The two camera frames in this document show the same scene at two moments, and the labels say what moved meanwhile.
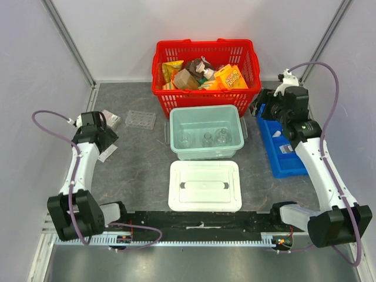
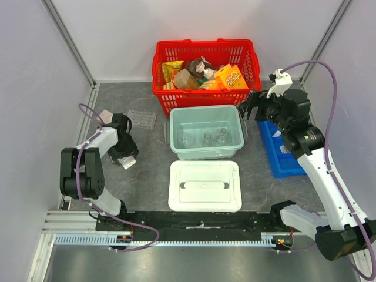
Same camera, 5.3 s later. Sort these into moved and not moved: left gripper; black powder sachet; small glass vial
Moved: left gripper
Not moved: black powder sachet; small glass vial
